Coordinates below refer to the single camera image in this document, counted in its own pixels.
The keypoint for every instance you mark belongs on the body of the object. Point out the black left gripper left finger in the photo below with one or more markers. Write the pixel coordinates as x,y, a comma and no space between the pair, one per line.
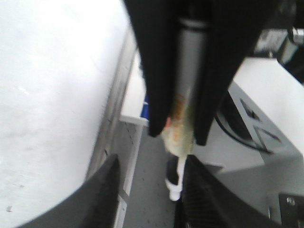
155,27

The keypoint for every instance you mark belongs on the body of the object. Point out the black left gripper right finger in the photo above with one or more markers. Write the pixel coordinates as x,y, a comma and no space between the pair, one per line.
236,28

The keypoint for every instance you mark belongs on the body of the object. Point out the white whiteboard marker pen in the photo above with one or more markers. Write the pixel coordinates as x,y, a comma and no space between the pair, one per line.
178,133

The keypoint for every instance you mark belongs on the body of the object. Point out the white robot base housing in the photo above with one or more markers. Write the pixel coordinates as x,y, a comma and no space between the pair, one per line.
267,170

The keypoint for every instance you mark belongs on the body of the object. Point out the white whiteboard surface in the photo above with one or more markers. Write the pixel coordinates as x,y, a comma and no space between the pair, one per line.
57,65

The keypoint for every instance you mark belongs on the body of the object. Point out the aluminium whiteboard tray frame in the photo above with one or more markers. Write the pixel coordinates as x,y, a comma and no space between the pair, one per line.
116,136

